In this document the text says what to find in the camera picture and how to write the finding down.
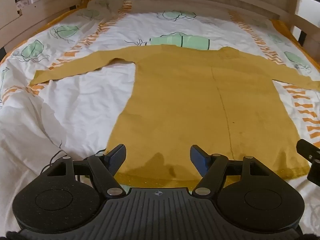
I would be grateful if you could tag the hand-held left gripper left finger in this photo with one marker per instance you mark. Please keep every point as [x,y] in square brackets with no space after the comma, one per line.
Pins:
[117,156]

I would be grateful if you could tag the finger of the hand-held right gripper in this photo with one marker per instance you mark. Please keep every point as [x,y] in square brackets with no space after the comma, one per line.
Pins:
[314,172]
[306,148]

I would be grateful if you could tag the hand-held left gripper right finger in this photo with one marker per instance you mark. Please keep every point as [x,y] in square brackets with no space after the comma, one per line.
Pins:
[197,158]

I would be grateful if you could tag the mustard yellow long-sleeve shirt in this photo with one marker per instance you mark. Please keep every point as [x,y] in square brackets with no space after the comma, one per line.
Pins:
[175,92]

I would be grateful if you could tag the white printed bed cover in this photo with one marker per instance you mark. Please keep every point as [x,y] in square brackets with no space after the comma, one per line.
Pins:
[100,105]

